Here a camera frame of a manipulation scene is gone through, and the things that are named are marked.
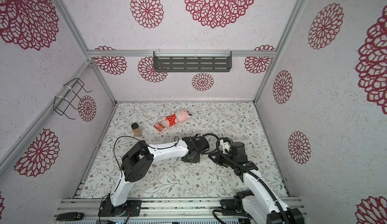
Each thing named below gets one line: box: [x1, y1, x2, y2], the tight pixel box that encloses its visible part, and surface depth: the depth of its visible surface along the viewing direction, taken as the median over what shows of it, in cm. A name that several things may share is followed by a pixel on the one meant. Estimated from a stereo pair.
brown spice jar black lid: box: [131, 122, 143, 138], surface depth 97 cm
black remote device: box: [55, 211, 85, 222], surface depth 72 cm
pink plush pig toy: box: [162, 108, 192, 127], surface depth 105 cm
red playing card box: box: [152, 121, 167, 134], surface depth 105 cm
